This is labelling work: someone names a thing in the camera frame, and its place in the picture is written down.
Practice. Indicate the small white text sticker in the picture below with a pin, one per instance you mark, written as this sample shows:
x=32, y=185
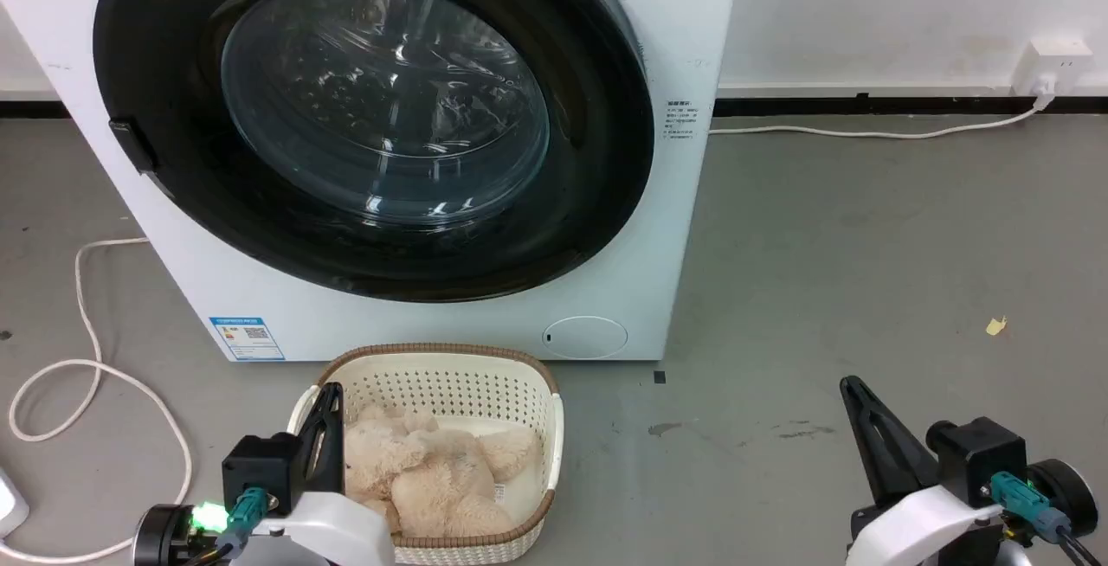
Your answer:
x=681, y=119

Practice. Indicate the white front-load washing machine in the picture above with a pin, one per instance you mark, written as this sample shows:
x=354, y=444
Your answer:
x=684, y=21

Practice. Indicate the black round washer door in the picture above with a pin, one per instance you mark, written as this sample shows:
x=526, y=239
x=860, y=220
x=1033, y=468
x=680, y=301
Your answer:
x=571, y=202

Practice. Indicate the blue energy label sticker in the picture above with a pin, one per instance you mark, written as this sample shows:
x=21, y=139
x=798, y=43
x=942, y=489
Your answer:
x=247, y=338

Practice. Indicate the white wall socket box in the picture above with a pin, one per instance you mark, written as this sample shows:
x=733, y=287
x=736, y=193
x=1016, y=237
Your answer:
x=1058, y=60

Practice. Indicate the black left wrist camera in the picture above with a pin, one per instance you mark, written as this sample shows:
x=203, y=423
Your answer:
x=260, y=466

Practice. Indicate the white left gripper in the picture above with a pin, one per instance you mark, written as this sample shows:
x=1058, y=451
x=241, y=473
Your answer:
x=338, y=531

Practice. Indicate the beige plush teddy toy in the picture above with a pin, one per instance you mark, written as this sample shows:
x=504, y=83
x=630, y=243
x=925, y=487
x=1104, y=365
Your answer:
x=433, y=484

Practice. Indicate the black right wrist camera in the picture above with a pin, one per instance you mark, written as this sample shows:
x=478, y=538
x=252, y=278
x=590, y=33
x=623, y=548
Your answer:
x=978, y=453

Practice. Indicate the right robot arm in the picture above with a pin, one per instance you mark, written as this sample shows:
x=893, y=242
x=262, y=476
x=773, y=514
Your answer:
x=1065, y=497

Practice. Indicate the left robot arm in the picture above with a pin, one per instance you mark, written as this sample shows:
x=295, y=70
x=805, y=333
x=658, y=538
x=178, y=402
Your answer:
x=164, y=538

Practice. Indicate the white flat device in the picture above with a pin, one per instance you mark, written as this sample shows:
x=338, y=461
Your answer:
x=10, y=505

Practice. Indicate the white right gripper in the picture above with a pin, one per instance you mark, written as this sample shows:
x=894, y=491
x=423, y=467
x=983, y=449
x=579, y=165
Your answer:
x=926, y=527

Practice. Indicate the oval white filter cover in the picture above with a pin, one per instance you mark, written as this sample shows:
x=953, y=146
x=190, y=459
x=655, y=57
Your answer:
x=585, y=337

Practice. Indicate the yellow paper scrap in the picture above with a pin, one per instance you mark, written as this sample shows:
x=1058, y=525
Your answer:
x=996, y=326

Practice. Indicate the white laundry basket brown rim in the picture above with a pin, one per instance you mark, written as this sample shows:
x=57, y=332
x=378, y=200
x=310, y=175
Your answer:
x=450, y=380

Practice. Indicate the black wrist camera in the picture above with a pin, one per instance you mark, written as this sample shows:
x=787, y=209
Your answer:
x=260, y=466
x=978, y=453

